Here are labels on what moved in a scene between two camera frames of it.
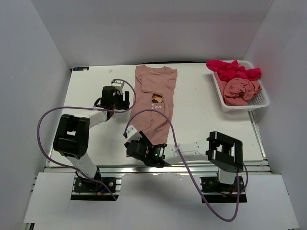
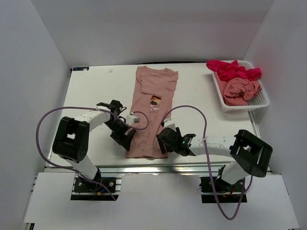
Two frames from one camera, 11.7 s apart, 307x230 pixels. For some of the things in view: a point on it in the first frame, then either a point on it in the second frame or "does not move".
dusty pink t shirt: [154, 89] does not move
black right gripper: [144, 139] → [162, 147]
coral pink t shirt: [237, 91] does not move
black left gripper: [124, 104] → [119, 138]
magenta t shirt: [229, 70] does not move
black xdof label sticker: [81, 68] does not move
